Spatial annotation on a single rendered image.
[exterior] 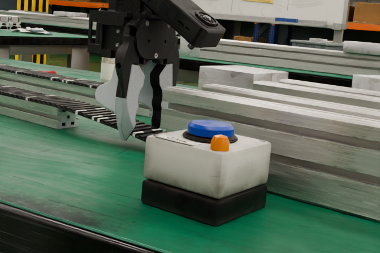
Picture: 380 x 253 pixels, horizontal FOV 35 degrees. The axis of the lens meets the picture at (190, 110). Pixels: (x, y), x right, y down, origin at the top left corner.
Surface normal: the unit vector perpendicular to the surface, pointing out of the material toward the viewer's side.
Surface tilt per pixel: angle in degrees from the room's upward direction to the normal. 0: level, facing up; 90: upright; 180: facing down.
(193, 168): 90
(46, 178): 0
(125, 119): 108
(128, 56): 90
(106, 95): 81
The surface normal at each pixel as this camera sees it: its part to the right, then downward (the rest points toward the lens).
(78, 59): 0.86, 0.14
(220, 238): 0.08, -0.98
